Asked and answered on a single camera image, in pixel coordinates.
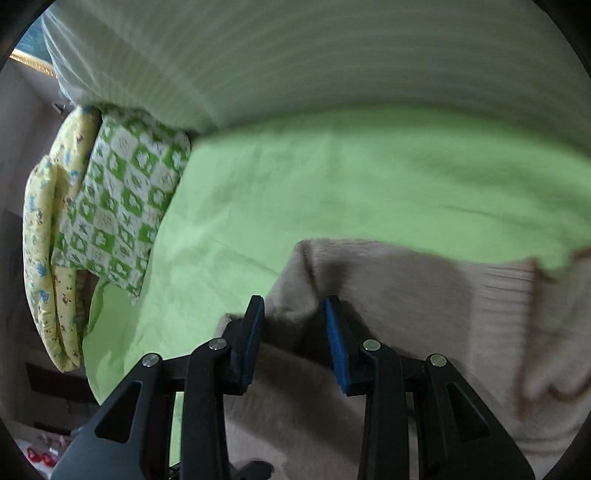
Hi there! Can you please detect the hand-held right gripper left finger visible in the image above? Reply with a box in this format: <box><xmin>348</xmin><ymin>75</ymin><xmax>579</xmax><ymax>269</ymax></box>
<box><xmin>51</xmin><ymin>295</ymin><xmax>266</xmax><ymax>480</ymax></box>

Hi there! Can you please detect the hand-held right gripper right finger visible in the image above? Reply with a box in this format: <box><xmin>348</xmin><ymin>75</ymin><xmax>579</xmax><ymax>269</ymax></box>
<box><xmin>323</xmin><ymin>295</ymin><xmax>536</xmax><ymax>480</ymax></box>

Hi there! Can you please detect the grey towel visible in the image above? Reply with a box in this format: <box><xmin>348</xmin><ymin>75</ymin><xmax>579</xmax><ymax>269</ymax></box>
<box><xmin>215</xmin><ymin>237</ymin><xmax>591</xmax><ymax>480</ymax></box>

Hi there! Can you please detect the light green bed sheet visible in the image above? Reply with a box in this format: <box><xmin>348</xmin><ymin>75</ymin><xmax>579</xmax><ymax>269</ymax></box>
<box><xmin>81</xmin><ymin>108</ymin><xmax>591</xmax><ymax>467</ymax></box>

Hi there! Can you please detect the green checkered pillow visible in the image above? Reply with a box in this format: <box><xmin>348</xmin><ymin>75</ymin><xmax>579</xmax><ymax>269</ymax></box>
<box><xmin>51</xmin><ymin>104</ymin><xmax>192</xmax><ymax>298</ymax></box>

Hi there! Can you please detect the dark wooden cabinet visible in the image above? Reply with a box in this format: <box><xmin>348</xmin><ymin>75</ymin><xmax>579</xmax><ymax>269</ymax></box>
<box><xmin>0</xmin><ymin>208</ymin><xmax>98</xmax><ymax>437</ymax></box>

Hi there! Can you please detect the yellow cartoon print quilt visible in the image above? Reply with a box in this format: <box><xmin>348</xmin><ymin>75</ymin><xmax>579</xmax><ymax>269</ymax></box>
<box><xmin>23</xmin><ymin>105</ymin><xmax>102</xmax><ymax>372</ymax></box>

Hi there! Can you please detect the white striped pillow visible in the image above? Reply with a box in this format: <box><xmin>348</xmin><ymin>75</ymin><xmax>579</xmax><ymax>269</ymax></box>
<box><xmin>41</xmin><ymin>0</ymin><xmax>587</xmax><ymax>139</ymax></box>

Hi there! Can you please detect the gold picture frame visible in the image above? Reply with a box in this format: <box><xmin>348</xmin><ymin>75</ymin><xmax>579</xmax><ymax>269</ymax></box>
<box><xmin>9</xmin><ymin>34</ymin><xmax>58</xmax><ymax>79</ymax></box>

